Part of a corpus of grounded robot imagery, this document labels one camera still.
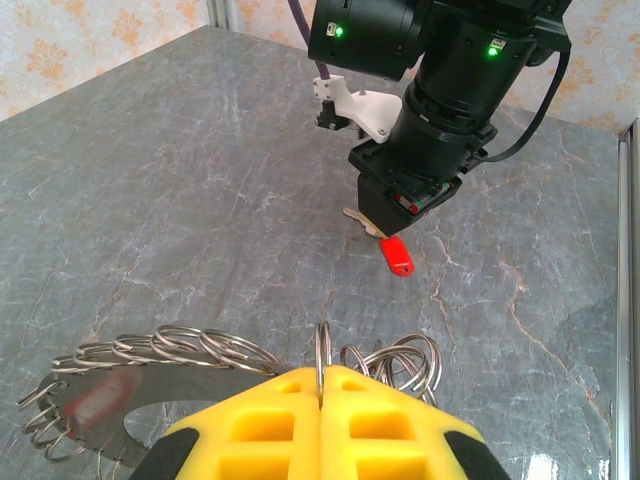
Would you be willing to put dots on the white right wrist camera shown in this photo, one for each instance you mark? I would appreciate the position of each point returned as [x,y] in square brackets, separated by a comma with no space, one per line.
[370,110]

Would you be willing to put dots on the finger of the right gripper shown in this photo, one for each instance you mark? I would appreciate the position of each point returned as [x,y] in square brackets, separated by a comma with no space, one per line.
[382,207]

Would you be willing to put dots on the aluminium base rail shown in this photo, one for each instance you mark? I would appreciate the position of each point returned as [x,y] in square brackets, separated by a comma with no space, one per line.
[627,300]

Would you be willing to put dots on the aluminium frame corner post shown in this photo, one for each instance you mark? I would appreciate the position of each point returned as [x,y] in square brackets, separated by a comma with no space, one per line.
[218,12]

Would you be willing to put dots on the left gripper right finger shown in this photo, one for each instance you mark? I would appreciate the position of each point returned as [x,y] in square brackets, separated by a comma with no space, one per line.
[390,430]

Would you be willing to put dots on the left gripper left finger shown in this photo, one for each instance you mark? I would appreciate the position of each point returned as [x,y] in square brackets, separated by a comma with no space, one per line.
[260,430]

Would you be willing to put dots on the red-tagged silver key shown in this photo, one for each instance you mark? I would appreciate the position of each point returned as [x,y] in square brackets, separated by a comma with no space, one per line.
[397,255]

